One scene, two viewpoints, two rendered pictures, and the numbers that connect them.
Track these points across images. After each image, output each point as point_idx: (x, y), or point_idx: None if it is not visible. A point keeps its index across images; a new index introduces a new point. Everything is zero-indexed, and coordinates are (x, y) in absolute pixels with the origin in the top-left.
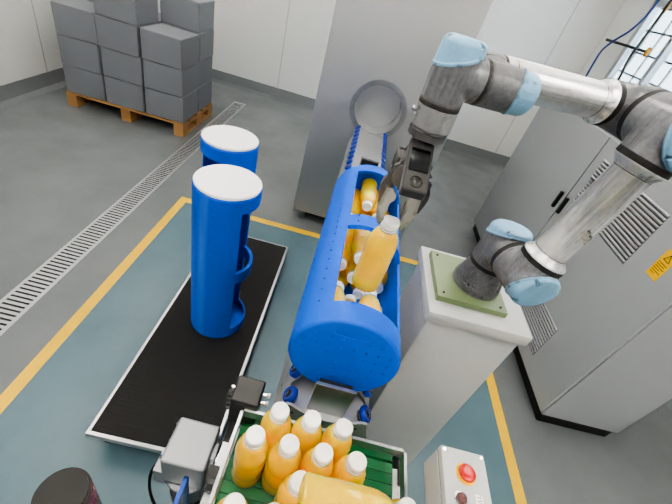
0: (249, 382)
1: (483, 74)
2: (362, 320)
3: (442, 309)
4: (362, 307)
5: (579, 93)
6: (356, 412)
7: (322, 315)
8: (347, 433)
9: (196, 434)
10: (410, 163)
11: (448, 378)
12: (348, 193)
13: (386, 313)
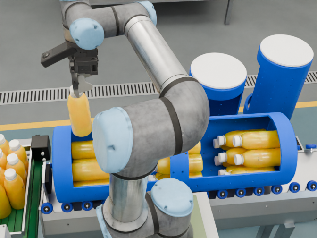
0: (44, 140)
1: (64, 9)
2: (55, 140)
3: None
4: (67, 138)
5: (149, 69)
6: (53, 209)
7: (59, 126)
8: (5, 174)
9: None
10: (56, 46)
11: None
12: (221, 116)
13: None
